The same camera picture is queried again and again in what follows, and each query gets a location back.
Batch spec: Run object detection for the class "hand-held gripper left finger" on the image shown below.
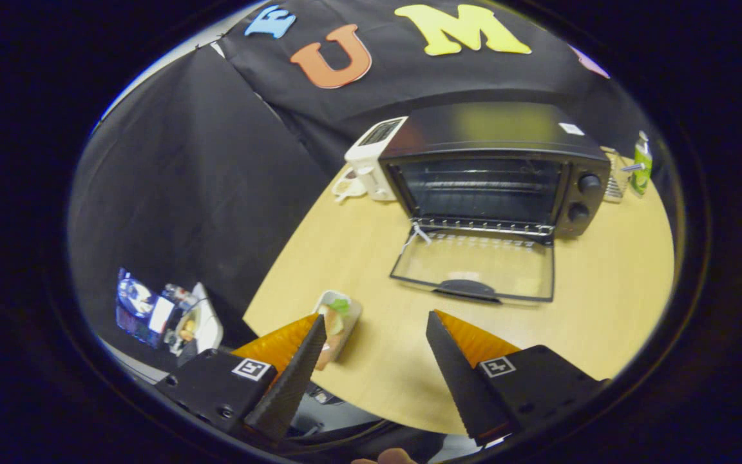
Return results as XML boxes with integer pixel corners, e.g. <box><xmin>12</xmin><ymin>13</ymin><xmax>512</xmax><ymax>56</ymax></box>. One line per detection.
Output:
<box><xmin>155</xmin><ymin>314</ymin><xmax>328</xmax><ymax>444</ymax></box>

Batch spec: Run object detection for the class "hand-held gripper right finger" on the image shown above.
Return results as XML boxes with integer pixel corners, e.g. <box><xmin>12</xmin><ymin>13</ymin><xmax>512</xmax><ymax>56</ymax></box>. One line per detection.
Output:
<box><xmin>426</xmin><ymin>309</ymin><xmax>607</xmax><ymax>447</ymax></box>

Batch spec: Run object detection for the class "white bread sandwich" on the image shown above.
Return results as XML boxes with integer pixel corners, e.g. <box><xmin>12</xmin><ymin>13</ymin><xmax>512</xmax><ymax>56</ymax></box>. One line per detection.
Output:
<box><xmin>316</xmin><ymin>298</ymin><xmax>354</xmax><ymax>371</ymax></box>

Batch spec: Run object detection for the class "black toaster oven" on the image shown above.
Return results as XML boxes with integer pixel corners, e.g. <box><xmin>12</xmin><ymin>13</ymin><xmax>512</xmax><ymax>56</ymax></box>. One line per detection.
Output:
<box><xmin>377</xmin><ymin>102</ymin><xmax>611</xmax><ymax>304</ymax></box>

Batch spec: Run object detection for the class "white rectangular dish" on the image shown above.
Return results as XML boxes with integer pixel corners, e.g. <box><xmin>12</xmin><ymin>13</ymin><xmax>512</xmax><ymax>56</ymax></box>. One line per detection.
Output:
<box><xmin>312</xmin><ymin>290</ymin><xmax>363</xmax><ymax>371</ymax></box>

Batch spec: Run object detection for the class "white tray with clutter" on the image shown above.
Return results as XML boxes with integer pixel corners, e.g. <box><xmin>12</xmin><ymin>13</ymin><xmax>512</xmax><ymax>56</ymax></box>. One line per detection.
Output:
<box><xmin>175</xmin><ymin>282</ymin><xmax>225</xmax><ymax>356</ymax></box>

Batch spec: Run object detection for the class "blue printed box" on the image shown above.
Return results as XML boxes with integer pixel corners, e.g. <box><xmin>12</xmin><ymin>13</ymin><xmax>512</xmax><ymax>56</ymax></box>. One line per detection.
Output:
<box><xmin>115</xmin><ymin>267</ymin><xmax>175</xmax><ymax>349</ymax></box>

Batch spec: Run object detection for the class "small white dish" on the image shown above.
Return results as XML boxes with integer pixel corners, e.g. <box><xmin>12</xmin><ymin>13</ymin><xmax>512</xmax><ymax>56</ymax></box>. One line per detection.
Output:
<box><xmin>332</xmin><ymin>169</ymin><xmax>368</xmax><ymax>204</ymax></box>

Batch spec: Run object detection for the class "clear glass container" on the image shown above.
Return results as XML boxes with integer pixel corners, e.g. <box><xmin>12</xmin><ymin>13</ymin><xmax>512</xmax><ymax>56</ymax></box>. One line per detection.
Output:
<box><xmin>603</xmin><ymin>147</ymin><xmax>633</xmax><ymax>204</ymax></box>

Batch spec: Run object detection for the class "green label plastic bottle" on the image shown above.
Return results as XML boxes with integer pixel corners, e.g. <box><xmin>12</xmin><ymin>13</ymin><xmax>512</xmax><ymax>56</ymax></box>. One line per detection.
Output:
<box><xmin>629</xmin><ymin>131</ymin><xmax>653</xmax><ymax>196</ymax></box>

